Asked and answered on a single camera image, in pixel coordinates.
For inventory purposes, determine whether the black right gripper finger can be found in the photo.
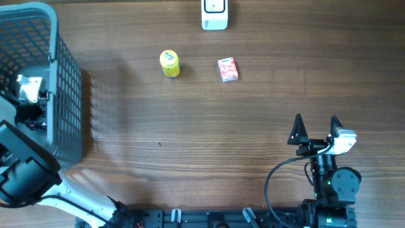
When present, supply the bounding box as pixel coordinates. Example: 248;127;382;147
330;115;342;136
287;113;308;145

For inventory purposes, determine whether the red tissue pack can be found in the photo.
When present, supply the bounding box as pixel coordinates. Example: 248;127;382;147
218;57;239;82

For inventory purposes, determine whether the yellow candy canister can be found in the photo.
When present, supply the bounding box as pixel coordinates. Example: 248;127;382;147
159;50;180;78

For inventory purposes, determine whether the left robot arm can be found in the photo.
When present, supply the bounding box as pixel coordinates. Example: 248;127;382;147
1;98;134;227

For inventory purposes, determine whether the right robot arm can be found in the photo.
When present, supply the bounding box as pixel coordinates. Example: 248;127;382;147
287;113;361;227

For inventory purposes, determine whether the white barcode scanner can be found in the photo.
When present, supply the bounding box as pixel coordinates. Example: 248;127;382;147
201;0;228;30

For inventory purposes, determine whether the grey plastic mesh basket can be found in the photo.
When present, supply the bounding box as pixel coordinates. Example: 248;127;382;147
1;2;82;169

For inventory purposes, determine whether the black right camera cable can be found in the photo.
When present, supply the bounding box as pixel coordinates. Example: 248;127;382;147
264;142;335;228

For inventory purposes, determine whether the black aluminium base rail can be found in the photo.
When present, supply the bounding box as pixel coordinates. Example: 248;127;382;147
75;207;358;228

